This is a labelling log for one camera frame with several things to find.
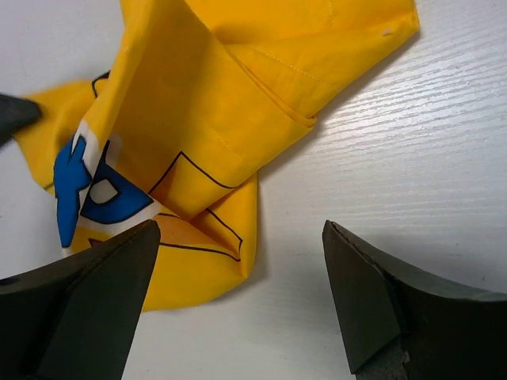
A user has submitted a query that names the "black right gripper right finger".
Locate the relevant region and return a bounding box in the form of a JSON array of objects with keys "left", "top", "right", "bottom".
[{"left": 322, "top": 221, "right": 506, "bottom": 379}]

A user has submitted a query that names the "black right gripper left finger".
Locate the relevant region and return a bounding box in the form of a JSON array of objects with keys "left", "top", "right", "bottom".
[{"left": 1, "top": 220, "right": 161, "bottom": 379}]

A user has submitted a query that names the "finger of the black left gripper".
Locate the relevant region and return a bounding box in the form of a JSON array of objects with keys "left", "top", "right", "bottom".
[{"left": 0, "top": 93, "right": 42, "bottom": 145}]

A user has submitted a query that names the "yellow Pikachu cloth placemat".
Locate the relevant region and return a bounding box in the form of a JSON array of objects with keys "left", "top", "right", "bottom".
[{"left": 16, "top": 1, "right": 419, "bottom": 311}]

